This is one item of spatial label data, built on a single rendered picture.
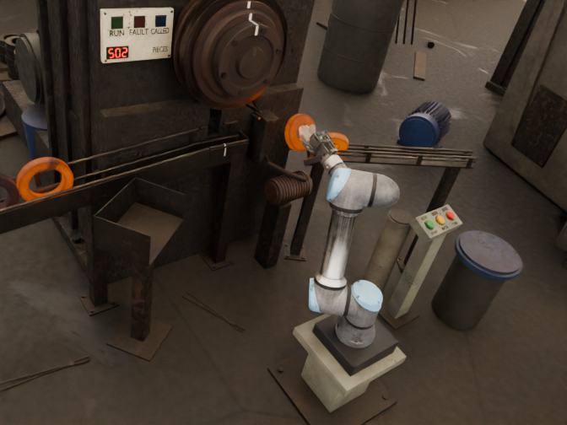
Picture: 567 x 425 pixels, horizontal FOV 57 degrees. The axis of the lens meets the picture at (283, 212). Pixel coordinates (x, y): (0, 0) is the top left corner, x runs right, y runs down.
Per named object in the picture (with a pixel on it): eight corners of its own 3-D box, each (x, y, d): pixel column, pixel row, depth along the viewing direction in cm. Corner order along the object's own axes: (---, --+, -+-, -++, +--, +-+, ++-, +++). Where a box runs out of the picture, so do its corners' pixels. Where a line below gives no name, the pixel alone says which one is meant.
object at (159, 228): (97, 353, 212) (93, 215, 169) (132, 309, 232) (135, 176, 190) (143, 372, 209) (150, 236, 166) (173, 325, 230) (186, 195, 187)
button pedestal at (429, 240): (368, 309, 261) (410, 213, 224) (399, 293, 275) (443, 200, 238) (391, 332, 252) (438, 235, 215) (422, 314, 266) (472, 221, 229)
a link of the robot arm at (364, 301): (376, 330, 189) (386, 305, 180) (340, 324, 189) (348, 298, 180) (375, 305, 198) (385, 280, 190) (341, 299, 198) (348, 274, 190)
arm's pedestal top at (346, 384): (403, 363, 205) (407, 356, 203) (343, 397, 187) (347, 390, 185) (350, 307, 224) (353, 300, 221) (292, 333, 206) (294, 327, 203)
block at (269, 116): (244, 155, 247) (252, 109, 233) (258, 152, 252) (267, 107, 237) (257, 167, 241) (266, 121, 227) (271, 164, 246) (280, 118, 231)
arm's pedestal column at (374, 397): (396, 403, 220) (418, 366, 205) (325, 449, 198) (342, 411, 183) (336, 336, 244) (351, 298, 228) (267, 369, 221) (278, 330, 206)
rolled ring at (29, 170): (7, 180, 172) (4, 175, 174) (36, 214, 186) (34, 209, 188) (58, 152, 177) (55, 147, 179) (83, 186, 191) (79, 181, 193)
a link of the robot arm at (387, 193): (412, 177, 169) (383, 185, 218) (379, 172, 169) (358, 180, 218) (406, 212, 169) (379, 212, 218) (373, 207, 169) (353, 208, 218)
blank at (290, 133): (278, 130, 213) (283, 131, 211) (300, 105, 218) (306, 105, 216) (294, 158, 222) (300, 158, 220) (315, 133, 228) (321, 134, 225)
